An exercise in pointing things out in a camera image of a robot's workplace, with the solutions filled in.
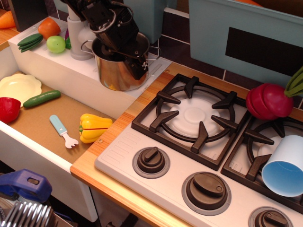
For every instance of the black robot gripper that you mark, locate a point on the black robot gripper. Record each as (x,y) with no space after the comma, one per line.
(116,29)

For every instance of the stainless steel pot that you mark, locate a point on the stainless steel pot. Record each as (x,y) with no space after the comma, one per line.
(113,73)

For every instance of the small left stove knob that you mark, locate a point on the small left stove knob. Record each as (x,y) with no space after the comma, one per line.
(151,162)

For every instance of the grey toy stove top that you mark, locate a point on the grey toy stove top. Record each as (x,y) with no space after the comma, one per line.
(116,161)

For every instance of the large middle stove knob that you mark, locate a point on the large middle stove knob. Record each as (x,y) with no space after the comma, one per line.
(206,193)

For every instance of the right stove knob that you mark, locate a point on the right stove knob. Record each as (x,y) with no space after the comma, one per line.
(269,217)

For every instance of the grey toy faucet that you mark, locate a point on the grey toy faucet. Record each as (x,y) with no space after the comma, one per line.
(79,34)

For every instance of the purple toy eggplant piece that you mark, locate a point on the purple toy eggplant piece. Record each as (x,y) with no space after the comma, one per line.
(67,40)

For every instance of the green toy apple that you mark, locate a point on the green toy apple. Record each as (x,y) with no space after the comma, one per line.
(55,44)

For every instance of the yellow toy bell pepper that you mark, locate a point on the yellow toy bell pepper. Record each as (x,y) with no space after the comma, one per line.
(92,127)

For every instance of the orange toy vegetable piece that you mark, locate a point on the orange toy vegetable piece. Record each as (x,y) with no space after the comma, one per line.
(49,28)

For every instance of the green toy cucumber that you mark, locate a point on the green toy cucumber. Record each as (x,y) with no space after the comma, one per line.
(42,98)

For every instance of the white toy sink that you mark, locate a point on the white toy sink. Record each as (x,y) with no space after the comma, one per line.
(31,141)

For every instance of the left black burner grate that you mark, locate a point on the left black burner grate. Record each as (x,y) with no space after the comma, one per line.
(194,119)

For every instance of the black burner grate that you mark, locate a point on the black burner grate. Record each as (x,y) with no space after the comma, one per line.
(194,119)
(253,149)

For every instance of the cream scalloped toy plate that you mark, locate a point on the cream scalloped toy plate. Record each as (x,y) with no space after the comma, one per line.
(20,87)

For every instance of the orange toy carrot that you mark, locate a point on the orange toy carrot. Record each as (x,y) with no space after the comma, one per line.
(7,20)

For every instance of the red toy pepper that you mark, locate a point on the red toy pepper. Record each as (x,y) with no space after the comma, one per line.
(9,109)

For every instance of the teal toy microwave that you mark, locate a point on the teal toy microwave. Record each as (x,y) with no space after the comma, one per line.
(258,43)

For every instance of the red toy radish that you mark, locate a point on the red toy radish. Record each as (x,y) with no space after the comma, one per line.
(271,101)

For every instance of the blue clamp tool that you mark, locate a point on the blue clamp tool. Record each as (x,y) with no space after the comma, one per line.
(25,184)

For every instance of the right black burner grate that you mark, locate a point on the right black burner grate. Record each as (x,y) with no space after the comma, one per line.
(253,149)

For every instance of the light blue plastic cup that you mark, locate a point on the light blue plastic cup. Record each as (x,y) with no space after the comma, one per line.
(283,172)

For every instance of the blue handled toy fork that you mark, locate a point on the blue handled toy fork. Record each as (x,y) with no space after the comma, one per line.
(62,131)

